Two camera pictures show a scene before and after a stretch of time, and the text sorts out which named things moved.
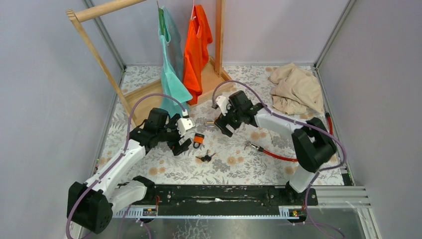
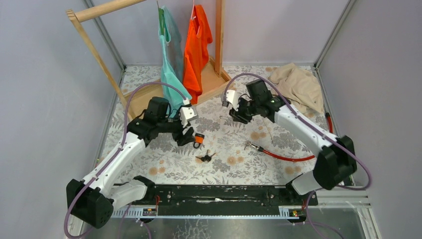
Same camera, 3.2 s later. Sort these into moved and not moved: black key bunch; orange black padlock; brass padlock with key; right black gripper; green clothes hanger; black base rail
Moved: brass padlock with key; right black gripper
Not moved: orange black padlock; black key bunch; green clothes hanger; black base rail
